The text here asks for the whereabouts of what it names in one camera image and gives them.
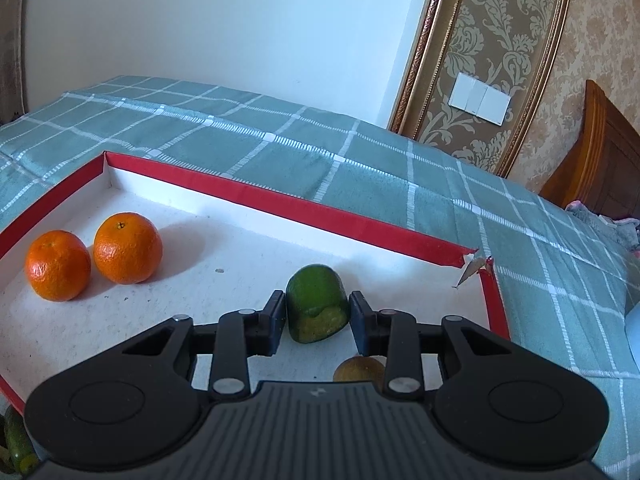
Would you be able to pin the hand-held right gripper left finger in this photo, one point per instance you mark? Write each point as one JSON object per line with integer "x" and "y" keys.
{"x": 274, "y": 324}

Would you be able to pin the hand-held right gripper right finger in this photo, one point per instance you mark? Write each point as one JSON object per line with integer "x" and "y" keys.
{"x": 359, "y": 324}

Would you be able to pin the brown round longan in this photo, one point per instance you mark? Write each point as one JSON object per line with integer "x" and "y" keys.
{"x": 357, "y": 371}

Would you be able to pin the green cucumber chunk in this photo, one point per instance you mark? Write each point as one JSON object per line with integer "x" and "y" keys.
{"x": 17, "y": 440}
{"x": 316, "y": 300}

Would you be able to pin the red cardboard box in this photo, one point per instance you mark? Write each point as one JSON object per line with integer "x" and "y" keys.
{"x": 200, "y": 280}

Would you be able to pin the orange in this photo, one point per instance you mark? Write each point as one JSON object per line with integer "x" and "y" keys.
{"x": 57, "y": 266}
{"x": 127, "y": 250}

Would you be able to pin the green checked bedsheet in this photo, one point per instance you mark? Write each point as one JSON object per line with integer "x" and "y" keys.
{"x": 350, "y": 180}

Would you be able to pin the pink cloth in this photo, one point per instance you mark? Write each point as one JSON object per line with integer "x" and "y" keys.
{"x": 600, "y": 220}

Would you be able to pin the white pitcher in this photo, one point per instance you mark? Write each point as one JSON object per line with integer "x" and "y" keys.
{"x": 633, "y": 335}

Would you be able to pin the wooden headboard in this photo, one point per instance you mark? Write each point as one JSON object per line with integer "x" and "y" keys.
{"x": 600, "y": 170}

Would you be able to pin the white wall switch panel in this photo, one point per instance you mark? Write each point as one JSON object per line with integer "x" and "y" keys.
{"x": 480, "y": 98}

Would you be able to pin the gold framed ornate wall panel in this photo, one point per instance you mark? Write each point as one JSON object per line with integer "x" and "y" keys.
{"x": 495, "y": 25}

